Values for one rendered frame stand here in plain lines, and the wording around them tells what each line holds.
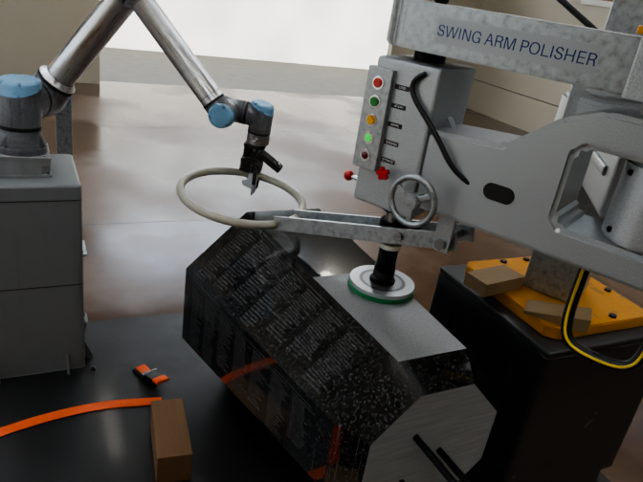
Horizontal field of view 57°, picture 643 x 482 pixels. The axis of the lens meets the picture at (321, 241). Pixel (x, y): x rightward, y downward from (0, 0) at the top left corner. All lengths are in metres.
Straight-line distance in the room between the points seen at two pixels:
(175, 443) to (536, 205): 1.46
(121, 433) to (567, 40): 1.99
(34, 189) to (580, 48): 1.85
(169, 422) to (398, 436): 0.99
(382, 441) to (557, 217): 0.72
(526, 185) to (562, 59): 0.30
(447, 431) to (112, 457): 1.23
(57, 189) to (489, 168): 1.57
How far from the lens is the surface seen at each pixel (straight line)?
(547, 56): 1.50
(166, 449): 2.24
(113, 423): 2.53
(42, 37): 8.44
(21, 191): 2.41
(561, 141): 1.51
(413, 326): 1.77
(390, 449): 1.67
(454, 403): 1.71
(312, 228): 1.97
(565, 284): 2.23
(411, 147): 1.65
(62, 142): 3.57
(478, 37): 1.56
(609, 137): 1.48
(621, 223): 1.52
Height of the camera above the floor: 1.69
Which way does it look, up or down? 24 degrees down
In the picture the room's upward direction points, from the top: 9 degrees clockwise
